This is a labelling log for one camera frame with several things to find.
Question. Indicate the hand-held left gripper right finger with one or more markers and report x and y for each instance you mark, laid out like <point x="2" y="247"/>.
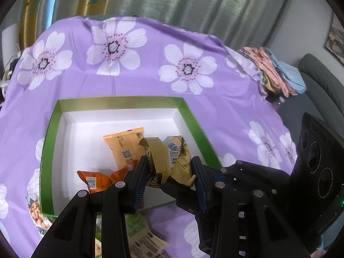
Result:
<point x="201" y="190"/>

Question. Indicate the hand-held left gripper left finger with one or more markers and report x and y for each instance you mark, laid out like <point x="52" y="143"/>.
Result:
<point x="139" y="185"/>

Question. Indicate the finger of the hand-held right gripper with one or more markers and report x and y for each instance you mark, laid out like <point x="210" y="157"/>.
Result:
<point x="182" y="196"/>
<point x="247" y="173"/>

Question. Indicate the brown snack packet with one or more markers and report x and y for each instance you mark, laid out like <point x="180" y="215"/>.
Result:
<point x="158" y="153"/>

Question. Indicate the green cardboard box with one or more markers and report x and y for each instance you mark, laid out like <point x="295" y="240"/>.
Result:
<point x="51" y="153"/>

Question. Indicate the pale orange snack packet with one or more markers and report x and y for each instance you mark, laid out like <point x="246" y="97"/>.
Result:
<point x="121" y="145"/>

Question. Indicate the green cream snack packet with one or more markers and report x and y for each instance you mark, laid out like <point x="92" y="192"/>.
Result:
<point x="142" y="236"/>

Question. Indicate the grey sofa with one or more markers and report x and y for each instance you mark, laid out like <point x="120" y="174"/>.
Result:
<point x="319" y="86"/>

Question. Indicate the light blue folded cloth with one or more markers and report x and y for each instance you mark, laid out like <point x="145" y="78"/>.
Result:
<point x="290" y="75"/>

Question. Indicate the purple floral tablecloth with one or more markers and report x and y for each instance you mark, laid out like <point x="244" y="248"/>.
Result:
<point x="134" y="86"/>

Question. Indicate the peanut snack packet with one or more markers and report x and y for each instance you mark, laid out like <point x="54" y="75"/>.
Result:
<point x="37" y="215"/>

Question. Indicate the pile of folded clothes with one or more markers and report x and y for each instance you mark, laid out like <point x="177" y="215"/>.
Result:
<point x="266" y="64"/>

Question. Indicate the dark patterned cloth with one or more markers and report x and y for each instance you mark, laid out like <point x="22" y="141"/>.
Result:
<point x="9" y="72"/>

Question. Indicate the grey green curtain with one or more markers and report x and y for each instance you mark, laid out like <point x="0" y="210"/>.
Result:
<point x="188" y="2"/>

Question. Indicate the yellow patterned curtain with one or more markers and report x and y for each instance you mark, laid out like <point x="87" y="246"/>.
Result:
<point x="33" y="10"/>

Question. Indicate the framed wall picture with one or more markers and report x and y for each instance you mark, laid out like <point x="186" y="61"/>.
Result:
<point x="336" y="40"/>

